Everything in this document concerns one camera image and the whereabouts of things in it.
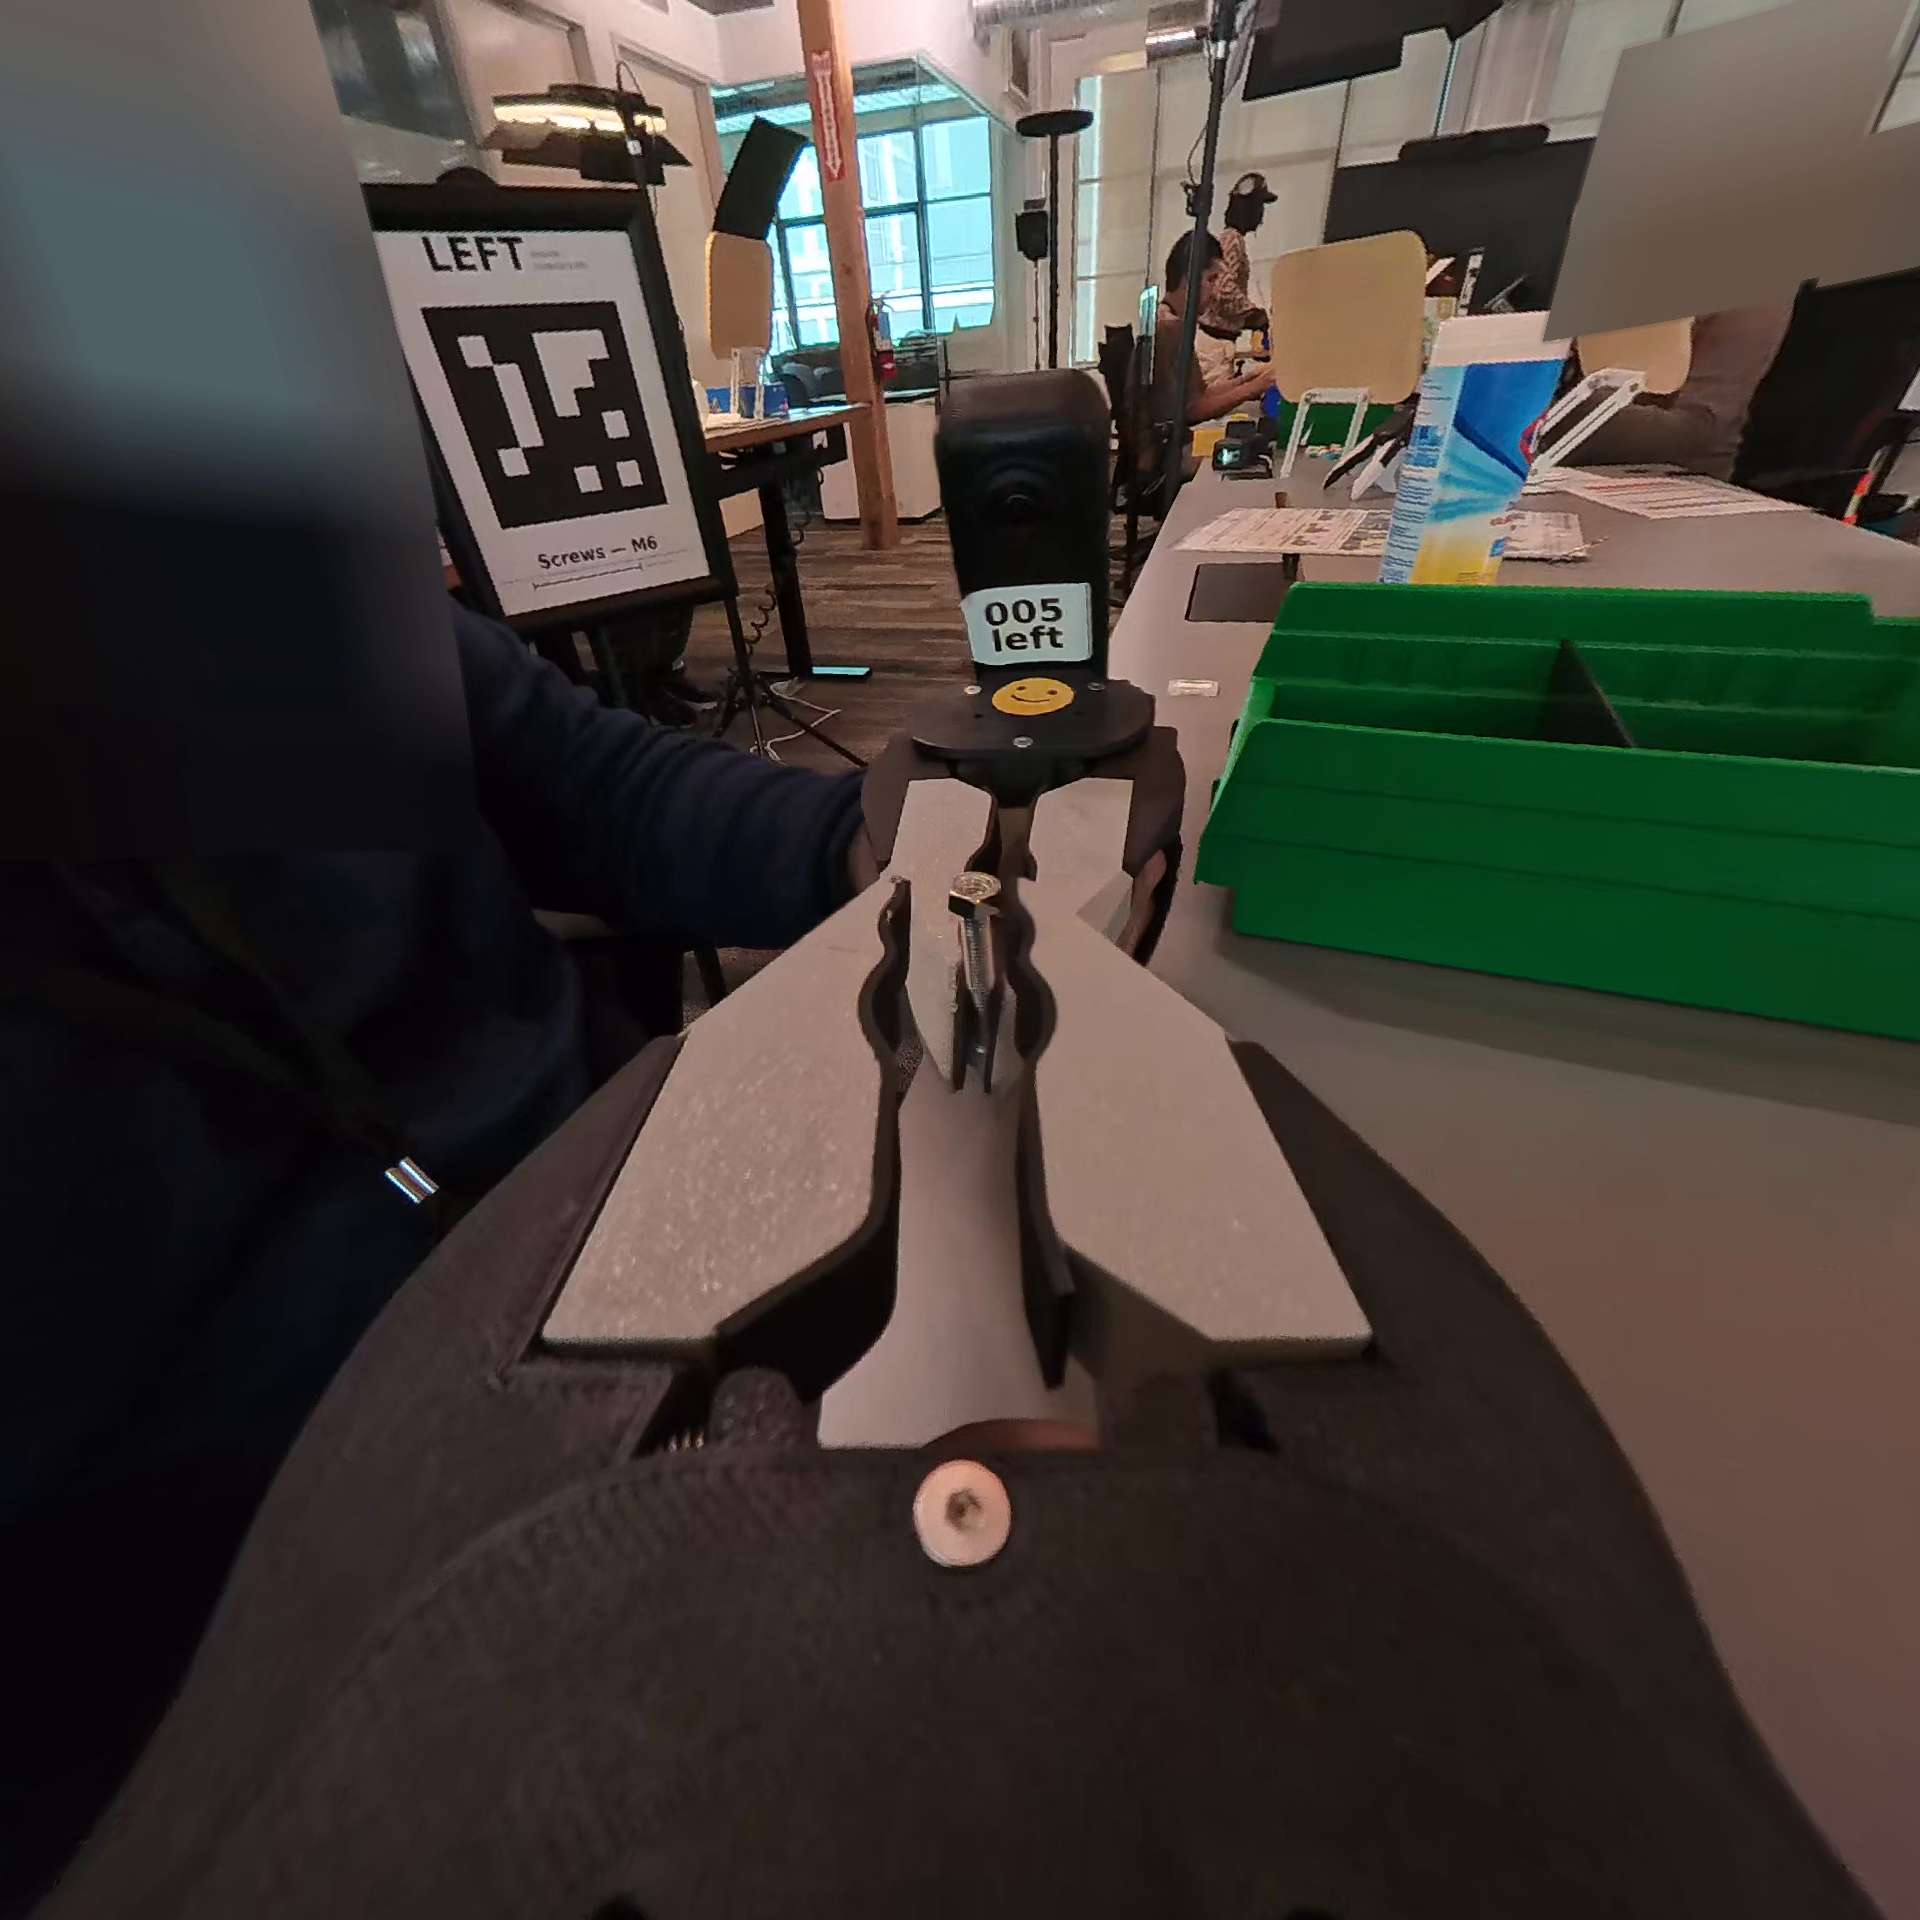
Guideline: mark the white low cabinet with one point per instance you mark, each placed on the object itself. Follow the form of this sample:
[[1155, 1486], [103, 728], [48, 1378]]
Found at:
[[915, 452]]

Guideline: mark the black tripod stand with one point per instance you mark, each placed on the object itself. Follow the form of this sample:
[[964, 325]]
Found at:
[[756, 676]]

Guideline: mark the small green white holder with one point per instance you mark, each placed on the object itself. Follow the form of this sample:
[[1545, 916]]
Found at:
[[1299, 421]]

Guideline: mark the white frame stand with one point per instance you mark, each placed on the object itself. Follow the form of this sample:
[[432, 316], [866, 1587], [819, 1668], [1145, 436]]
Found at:
[[1583, 413]]

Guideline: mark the green plastic bin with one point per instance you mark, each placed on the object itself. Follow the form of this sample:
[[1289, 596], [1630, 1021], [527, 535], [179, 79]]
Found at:
[[1499, 870]]

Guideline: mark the black white framed sign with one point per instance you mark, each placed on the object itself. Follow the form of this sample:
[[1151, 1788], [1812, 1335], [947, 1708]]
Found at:
[[600, 580]]

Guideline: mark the black floor lamp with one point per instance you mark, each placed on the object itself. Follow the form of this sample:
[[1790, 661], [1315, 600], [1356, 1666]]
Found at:
[[1055, 125]]

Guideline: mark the black studio light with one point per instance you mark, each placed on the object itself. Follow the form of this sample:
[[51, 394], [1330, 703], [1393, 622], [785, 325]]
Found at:
[[1350, 37], [586, 130]]

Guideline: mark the wooden support post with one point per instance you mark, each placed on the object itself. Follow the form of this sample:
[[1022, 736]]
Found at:
[[849, 301]]

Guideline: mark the yellow black small device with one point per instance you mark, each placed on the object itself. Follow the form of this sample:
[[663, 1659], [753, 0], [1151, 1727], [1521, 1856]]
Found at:
[[1242, 452]]

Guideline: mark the silver hex nut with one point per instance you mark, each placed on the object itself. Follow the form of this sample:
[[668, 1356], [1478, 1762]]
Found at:
[[974, 898]]

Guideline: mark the red fire extinguisher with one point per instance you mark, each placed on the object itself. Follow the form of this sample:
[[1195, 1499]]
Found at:
[[882, 342]]

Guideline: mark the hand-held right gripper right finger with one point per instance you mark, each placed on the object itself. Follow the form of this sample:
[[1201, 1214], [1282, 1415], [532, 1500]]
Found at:
[[1184, 1186]]

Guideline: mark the person's left forearm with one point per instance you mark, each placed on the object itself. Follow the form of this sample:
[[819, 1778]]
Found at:
[[674, 839]]

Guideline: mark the printed paper sheet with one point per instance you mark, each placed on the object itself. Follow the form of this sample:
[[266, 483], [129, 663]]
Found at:
[[1681, 493], [1545, 535], [1275, 528]]

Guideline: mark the black leg desk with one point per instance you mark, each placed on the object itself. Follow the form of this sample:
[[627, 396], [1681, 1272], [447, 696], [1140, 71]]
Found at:
[[780, 429]]

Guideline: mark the black light flag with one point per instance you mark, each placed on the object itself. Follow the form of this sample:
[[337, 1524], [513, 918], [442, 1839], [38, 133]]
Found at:
[[756, 182]]

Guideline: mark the black bin divider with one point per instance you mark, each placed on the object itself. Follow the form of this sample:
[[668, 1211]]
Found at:
[[1590, 706]]

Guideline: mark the person's dark clothing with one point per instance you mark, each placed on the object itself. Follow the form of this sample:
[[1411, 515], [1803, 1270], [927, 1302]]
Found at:
[[225, 1202]]

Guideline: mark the silver hex bolt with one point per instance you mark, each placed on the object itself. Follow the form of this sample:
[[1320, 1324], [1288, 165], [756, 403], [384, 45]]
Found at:
[[978, 974]]

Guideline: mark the black display screen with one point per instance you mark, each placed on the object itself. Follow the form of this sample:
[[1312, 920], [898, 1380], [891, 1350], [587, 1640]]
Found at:
[[1441, 212]]

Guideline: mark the wipes canister blue label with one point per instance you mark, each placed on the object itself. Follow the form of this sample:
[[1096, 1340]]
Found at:
[[1464, 482]]

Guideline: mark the small black white tool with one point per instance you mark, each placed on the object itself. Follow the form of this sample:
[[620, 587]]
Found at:
[[1372, 459]]

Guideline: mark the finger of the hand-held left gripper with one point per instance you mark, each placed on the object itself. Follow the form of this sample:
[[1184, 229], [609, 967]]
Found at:
[[1089, 850], [938, 834]]

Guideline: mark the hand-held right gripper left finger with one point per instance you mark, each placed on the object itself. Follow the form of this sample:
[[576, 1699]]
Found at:
[[721, 1186]]

